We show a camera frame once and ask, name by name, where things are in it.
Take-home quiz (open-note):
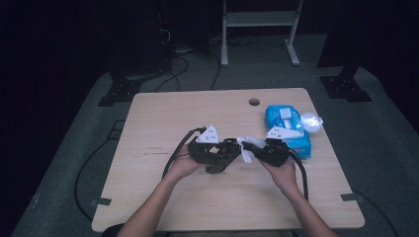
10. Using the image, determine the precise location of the thin black floor cable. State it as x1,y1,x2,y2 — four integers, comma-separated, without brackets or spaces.
352,189,400,237

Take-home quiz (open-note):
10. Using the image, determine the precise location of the hand-held gripper cable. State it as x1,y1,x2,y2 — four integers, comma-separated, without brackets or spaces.
161,126,207,179
288,147,309,201

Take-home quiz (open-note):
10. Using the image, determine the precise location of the long black floor cable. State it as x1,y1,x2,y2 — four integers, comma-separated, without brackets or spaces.
74,137,115,221

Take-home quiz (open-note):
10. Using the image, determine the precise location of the left hand-held gripper cable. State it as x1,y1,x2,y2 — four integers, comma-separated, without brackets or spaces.
161,126,207,179

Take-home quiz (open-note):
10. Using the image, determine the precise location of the blue wet wipe pack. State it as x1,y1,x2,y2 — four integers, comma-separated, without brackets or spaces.
265,104,312,160

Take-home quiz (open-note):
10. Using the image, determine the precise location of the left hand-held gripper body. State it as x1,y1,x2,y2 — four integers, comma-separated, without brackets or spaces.
188,124,222,165

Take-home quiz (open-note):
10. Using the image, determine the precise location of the white metal stand frame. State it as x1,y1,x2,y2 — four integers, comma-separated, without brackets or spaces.
220,0,304,68

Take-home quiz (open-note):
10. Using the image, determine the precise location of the black stand base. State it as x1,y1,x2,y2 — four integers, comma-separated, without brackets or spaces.
319,65,374,103
97,70,146,108

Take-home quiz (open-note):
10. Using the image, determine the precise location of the bundle of black floor cables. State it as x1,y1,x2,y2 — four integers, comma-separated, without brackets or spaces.
154,26,225,93

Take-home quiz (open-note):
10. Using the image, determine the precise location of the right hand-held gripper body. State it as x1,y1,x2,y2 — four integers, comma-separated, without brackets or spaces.
260,125,304,167

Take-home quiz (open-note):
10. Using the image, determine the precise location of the white wet wipe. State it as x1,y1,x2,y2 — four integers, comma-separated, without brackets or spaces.
236,135,267,164

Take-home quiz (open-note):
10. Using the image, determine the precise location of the right hand-held gripper cable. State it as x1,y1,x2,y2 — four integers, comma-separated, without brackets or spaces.
288,147,309,201

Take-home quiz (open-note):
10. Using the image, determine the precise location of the person's right hand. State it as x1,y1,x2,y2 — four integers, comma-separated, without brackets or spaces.
260,158,297,198

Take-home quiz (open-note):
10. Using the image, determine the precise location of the clear plastic lid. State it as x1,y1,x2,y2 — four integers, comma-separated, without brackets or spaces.
300,112,325,134

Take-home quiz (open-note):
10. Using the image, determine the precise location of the person's left hand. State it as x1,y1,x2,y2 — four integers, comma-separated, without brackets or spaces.
168,146,206,182

